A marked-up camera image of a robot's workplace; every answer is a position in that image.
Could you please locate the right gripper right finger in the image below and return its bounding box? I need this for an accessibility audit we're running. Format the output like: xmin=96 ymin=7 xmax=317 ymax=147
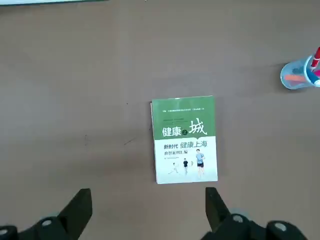
xmin=199 ymin=186 xmax=309 ymax=240

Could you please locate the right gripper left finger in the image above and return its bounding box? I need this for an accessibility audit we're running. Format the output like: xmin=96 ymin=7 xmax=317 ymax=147
xmin=0 ymin=187 xmax=93 ymax=240

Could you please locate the green and white book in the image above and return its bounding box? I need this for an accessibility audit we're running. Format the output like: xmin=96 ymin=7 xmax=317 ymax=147
xmin=149 ymin=95 xmax=219 ymax=185

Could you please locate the clear plastic pen cup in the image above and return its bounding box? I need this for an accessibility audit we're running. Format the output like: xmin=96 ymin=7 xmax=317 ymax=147
xmin=279 ymin=56 xmax=320 ymax=90

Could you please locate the orange marker pen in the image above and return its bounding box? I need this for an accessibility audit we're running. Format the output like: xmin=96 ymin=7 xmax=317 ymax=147
xmin=284 ymin=74 xmax=307 ymax=82

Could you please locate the red marker pen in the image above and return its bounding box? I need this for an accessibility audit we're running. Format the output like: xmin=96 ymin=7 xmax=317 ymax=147
xmin=309 ymin=46 xmax=320 ymax=72

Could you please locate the white bench table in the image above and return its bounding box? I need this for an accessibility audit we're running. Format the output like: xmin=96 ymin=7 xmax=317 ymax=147
xmin=0 ymin=0 xmax=110 ymax=7

